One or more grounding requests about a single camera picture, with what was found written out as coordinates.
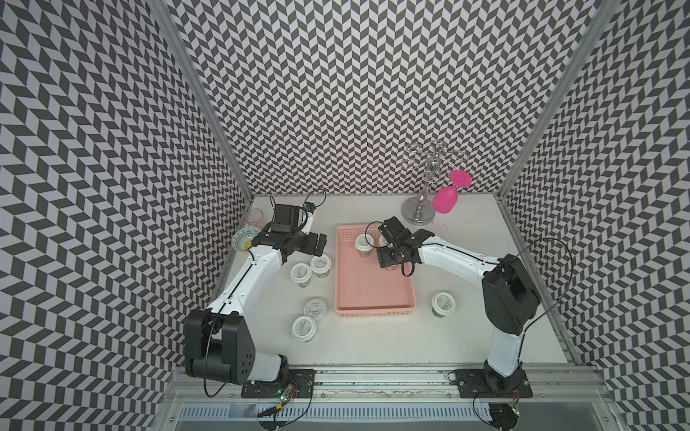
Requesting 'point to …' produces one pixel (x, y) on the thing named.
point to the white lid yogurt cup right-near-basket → (392, 267)
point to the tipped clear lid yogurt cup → (315, 308)
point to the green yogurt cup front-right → (443, 303)
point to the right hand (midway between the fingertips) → (391, 258)
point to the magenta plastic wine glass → (445, 199)
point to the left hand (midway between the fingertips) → (310, 238)
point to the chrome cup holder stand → (436, 154)
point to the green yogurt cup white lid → (382, 241)
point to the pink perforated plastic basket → (363, 289)
